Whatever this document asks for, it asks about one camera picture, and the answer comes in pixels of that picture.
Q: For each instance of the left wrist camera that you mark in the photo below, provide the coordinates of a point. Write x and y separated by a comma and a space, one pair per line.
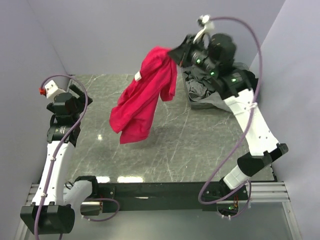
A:
51, 90

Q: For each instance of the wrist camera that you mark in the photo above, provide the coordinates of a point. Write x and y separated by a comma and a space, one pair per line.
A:
51, 90
206, 26

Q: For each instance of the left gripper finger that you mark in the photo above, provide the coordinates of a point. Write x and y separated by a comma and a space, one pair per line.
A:
75, 89
86, 102

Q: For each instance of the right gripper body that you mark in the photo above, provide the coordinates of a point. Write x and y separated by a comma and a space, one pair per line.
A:
195, 55

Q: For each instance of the aluminium rail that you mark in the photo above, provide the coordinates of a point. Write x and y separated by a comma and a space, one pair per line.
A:
256, 191

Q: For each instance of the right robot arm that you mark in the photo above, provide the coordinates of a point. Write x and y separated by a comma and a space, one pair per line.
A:
237, 88

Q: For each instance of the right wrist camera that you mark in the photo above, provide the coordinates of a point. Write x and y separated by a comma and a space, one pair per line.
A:
206, 26

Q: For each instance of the red t-shirt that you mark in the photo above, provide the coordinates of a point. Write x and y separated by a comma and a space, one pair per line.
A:
134, 112

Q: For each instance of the light grey t-shirt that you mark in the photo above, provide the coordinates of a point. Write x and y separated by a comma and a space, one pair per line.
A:
216, 101

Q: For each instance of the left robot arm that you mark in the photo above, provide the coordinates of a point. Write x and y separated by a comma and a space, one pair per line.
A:
53, 210

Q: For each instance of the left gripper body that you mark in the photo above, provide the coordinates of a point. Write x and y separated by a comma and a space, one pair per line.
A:
79, 102

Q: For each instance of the grey plastic bin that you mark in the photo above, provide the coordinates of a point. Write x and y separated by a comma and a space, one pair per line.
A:
236, 66

